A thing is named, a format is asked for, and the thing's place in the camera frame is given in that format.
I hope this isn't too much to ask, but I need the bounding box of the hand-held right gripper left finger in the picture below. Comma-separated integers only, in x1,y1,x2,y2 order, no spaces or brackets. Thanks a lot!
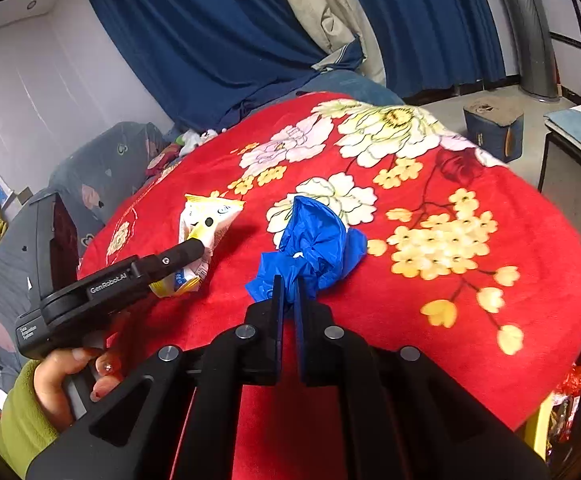
25,275,286,480

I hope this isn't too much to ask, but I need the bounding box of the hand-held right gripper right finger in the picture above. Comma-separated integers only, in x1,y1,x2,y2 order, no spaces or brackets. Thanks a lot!
294,280,549,480

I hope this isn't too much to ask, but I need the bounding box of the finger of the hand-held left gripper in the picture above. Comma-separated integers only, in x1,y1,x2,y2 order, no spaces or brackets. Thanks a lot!
135,238,206,287

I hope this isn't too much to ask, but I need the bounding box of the white and yellow snack packet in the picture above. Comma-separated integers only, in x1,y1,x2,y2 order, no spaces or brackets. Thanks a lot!
178,192,248,300

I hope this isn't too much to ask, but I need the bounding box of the blue plastic bag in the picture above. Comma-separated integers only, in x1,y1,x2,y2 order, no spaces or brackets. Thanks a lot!
244,196,369,306

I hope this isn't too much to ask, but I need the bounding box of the yellow-rimmed black trash can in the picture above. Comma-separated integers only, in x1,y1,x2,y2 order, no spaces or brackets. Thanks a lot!
523,255,581,480

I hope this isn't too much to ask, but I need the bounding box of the red plastic wrapper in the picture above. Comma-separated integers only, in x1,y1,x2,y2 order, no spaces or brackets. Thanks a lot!
550,362,581,444

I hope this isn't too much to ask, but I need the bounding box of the person's left forearm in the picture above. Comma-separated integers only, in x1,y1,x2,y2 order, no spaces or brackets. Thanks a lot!
0,360,59,479

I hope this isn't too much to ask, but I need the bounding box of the person's left hand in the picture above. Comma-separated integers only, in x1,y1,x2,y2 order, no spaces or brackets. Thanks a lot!
33,347,124,434

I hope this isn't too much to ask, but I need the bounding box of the red and green plush toy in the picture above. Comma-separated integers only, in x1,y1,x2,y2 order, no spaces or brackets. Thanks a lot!
145,142,184,176

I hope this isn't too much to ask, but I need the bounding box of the grey heart-print sofa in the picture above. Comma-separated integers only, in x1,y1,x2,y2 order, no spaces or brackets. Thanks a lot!
0,121,171,411

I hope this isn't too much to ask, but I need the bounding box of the white plush toy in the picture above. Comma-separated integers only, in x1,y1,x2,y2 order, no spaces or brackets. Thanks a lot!
178,129,219,157

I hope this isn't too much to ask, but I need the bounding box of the red floral blanket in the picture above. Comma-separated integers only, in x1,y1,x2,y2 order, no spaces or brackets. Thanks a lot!
78,91,581,480

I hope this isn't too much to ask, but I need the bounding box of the blue curtain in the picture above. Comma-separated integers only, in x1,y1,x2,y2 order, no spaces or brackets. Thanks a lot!
335,0,509,99
75,0,364,134

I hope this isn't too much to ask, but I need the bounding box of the blue quilt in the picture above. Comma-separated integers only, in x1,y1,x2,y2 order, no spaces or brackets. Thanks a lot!
290,70,406,107

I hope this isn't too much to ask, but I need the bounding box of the blue storage stool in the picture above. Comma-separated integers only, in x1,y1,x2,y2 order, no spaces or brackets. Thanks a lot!
463,92,525,164

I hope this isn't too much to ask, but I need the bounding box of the beige curtain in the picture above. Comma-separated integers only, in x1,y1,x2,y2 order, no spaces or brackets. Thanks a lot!
265,0,389,86

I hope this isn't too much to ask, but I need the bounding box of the marble coffee table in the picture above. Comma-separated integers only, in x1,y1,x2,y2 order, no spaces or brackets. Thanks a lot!
537,100,581,261

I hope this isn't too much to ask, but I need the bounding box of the silver tower air conditioner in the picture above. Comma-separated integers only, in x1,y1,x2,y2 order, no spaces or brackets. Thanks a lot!
487,0,571,101

